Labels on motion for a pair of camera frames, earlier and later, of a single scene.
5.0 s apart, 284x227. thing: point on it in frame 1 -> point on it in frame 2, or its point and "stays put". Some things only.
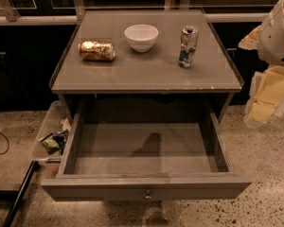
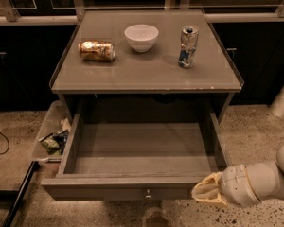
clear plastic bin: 55,133 stays put
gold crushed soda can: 96,50 stays put
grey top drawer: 121,156 stays put
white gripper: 276,39 -> 234,183
